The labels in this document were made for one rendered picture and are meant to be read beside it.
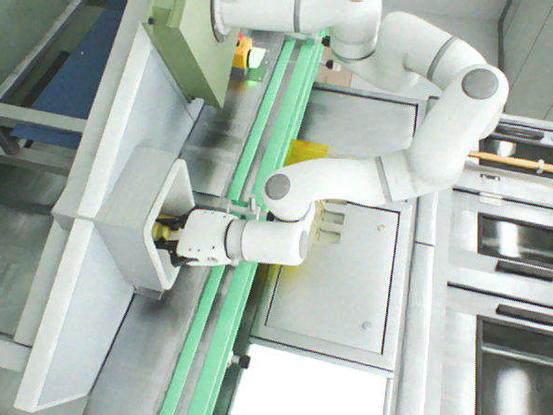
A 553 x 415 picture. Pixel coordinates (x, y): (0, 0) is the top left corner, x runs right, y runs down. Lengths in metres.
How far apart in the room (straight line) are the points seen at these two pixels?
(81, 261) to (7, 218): 0.73
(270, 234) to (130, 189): 0.25
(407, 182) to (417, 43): 0.25
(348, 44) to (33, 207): 0.99
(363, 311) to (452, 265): 0.30
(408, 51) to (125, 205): 0.55
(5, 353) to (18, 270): 0.54
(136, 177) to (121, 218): 0.08
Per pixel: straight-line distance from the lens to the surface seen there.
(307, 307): 1.24
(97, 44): 1.53
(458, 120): 0.81
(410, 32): 0.95
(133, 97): 0.91
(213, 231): 0.92
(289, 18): 1.01
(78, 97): 1.38
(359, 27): 1.00
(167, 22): 0.88
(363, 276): 1.30
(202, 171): 1.11
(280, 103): 1.28
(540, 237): 1.57
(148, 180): 0.88
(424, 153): 0.79
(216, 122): 1.21
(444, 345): 1.32
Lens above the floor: 1.13
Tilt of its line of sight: 8 degrees down
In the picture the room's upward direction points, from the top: 102 degrees clockwise
